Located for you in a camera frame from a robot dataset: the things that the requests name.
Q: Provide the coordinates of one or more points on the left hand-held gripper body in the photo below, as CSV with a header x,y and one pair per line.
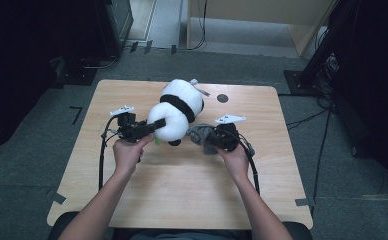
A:
x,y
128,128

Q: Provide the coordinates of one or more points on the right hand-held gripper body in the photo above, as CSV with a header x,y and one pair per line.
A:
x,y
228,138

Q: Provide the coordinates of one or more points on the grey fuzzy scarf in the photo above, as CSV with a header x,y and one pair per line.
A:
x,y
202,136

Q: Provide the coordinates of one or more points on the panda plush toy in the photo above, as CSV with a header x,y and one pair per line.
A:
x,y
177,110

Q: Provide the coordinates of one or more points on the person's right hand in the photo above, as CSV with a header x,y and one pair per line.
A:
x,y
237,163

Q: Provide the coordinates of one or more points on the person's left hand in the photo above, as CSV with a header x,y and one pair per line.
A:
x,y
130,156

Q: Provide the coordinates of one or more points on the dark round table grommet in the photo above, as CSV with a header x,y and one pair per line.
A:
x,y
222,98

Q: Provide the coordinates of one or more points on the black flat stand base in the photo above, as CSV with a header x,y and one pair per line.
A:
x,y
77,75

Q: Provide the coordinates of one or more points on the grey tape piece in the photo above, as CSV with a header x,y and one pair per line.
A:
x,y
304,202
57,197

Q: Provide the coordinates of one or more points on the person's teal clothing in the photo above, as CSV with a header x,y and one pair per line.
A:
x,y
182,235

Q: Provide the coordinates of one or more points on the black metal stand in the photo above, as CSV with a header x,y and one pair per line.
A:
x,y
312,63

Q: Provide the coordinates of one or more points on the black chair armrest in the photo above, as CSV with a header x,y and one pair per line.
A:
x,y
63,226
300,231

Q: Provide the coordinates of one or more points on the dark curtain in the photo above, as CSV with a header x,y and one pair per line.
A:
x,y
15,66
375,83

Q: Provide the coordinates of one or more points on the light wooden cabinet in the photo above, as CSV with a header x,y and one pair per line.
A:
x,y
248,10

